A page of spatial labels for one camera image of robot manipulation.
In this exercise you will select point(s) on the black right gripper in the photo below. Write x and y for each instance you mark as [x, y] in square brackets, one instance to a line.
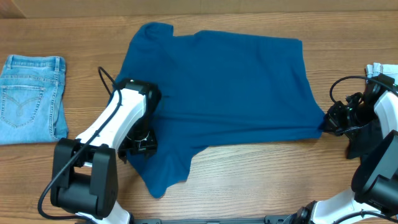
[333, 118]

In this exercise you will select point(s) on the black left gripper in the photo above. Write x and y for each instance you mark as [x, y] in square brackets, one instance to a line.
[140, 145]

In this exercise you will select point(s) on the blue polo shirt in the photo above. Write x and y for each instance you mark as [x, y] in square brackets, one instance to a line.
[218, 88]

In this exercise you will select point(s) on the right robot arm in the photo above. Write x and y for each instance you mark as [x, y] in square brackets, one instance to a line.
[373, 191]

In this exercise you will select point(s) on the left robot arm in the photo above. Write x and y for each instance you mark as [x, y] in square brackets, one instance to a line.
[84, 173]

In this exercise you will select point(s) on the dark navy garment pile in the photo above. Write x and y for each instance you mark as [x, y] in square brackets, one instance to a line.
[365, 141]

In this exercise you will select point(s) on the light blue jeans right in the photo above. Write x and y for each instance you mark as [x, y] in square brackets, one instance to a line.
[375, 69]

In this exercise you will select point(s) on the folded light blue jeans left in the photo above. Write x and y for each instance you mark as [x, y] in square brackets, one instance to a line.
[31, 100]

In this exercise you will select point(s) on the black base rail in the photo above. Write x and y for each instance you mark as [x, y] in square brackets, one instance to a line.
[268, 219]

